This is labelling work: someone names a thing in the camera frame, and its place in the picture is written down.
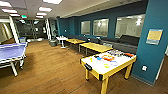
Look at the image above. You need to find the dark grey sofa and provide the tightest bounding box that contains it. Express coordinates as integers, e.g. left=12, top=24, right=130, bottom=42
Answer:
left=66, top=34, right=101, bottom=44
left=99, top=34, right=141, bottom=55

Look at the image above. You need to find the blue table tennis paddle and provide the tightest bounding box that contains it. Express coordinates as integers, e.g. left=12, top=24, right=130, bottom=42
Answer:
left=96, top=56, right=105, bottom=62

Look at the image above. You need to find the small white table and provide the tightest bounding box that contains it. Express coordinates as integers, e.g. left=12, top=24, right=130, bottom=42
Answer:
left=55, top=35, right=69, bottom=50

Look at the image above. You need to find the orange snack bag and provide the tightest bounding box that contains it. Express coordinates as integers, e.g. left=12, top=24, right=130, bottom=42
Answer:
left=106, top=49, right=125, bottom=57

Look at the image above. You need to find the dark grey bin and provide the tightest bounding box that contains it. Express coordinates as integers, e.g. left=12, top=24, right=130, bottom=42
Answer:
left=48, top=39, right=58, bottom=48

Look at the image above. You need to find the square ceiling light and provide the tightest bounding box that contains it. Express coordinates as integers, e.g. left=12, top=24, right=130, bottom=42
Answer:
left=9, top=13, right=21, bottom=17
left=36, top=12, right=48, bottom=17
left=37, top=6, right=54, bottom=13
left=1, top=8, right=18, bottom=14
left=0, top=1, right=13, bottom=8
left=42, top=0, right=63, bottom=5

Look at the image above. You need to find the small grey bin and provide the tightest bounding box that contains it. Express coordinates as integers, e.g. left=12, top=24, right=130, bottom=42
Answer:
left=18, top=36, right=27, bottom=44

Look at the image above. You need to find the green exit sign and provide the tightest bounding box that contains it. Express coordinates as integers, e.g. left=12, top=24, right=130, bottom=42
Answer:
left=21, top=14, right=28, bottom=19

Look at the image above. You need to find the blue ping pong table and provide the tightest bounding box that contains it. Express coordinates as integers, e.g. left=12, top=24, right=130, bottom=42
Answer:
left=0, top=42, right=29, bottom=77

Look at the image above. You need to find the glass wall window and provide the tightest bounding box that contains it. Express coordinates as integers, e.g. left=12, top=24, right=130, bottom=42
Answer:
left=80, top=20, right=91, bottom=36
left=114, top=13, right=147, bottom=40
left=92, top=18, right=110, bottom=38

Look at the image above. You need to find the blue plastic ring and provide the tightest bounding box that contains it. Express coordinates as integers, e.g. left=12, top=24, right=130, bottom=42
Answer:
left=107, top=60, right=120, bottom=67

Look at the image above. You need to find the white wall outlet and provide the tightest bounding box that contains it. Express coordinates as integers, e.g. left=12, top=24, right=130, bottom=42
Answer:
left=141, top=64, right=148, bottom=72

